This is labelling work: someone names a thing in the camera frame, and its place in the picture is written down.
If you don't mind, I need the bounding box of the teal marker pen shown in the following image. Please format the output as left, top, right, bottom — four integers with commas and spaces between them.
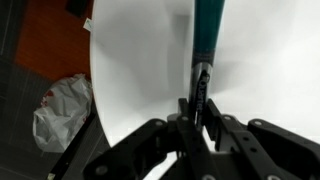
189, 0, 225, 129

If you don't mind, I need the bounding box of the crumpled white plastic bag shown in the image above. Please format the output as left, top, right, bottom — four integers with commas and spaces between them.
32, 74, 93, 153

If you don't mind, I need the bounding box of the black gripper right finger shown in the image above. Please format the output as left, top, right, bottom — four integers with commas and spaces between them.
204, 100, 320, 180

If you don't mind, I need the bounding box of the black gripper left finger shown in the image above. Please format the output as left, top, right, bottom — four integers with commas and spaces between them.
83, 98, 220, 180

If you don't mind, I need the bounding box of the round white table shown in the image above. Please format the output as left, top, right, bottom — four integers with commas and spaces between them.
89, 0, 320, 180

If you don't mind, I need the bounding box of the white paper scrap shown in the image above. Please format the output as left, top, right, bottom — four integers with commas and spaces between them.
83, 18, 93, 32

